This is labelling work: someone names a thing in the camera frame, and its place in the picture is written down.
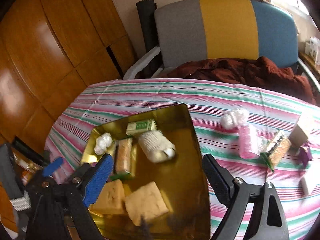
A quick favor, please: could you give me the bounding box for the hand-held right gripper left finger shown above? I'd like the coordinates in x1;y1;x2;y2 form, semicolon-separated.
26;153;115;240

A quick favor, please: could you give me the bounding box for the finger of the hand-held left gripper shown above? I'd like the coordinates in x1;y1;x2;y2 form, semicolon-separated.
26;157;64;185
12;137;49;167

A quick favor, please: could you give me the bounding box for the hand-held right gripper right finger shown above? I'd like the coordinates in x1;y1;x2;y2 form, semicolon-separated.
202;154;290;240

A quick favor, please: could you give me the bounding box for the yellow sponge block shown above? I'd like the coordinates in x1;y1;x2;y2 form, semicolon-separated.
124;181;170;227
89;179;127;215

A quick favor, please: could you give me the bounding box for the cracker packet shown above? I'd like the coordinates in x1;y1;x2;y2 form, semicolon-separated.
260;129;292;172
114;137;138;180

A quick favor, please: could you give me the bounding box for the gold tray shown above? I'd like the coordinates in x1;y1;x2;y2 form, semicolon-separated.
80;103;211;240

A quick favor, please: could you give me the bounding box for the white tufted ball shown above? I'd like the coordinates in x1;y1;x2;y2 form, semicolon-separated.
94;132;113;155
220;108;250;130

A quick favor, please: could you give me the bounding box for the pink plastic roll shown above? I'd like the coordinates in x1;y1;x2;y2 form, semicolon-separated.
237;125;267;160

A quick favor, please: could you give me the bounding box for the small green box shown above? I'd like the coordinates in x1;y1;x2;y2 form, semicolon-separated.
126;118;158;138

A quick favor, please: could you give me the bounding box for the purple snack packet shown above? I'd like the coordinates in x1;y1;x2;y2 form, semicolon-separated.
296;145;313;167

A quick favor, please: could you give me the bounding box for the beige carton box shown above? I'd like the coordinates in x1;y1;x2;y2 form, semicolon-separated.
289;110;317;147

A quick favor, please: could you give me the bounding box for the person's left forearm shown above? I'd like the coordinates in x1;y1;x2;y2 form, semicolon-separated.
0;142;32;212

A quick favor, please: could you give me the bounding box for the wooden wardrobe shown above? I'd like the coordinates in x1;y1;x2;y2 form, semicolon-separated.
0;0;137;233

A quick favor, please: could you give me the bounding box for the striped tablecloth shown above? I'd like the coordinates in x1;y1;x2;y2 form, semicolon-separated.
45;78;320;240

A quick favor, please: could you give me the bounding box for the dark red blanket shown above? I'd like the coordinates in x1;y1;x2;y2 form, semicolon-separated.
166;56;317;104

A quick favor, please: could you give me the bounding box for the grey yellow blue chair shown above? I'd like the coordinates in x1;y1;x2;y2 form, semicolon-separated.
124;0;320;93

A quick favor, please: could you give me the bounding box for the wooden desk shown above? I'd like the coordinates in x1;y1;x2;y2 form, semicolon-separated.
299;51;320;75

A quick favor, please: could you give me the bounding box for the white carton box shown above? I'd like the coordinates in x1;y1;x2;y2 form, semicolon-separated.
309;37;320;64

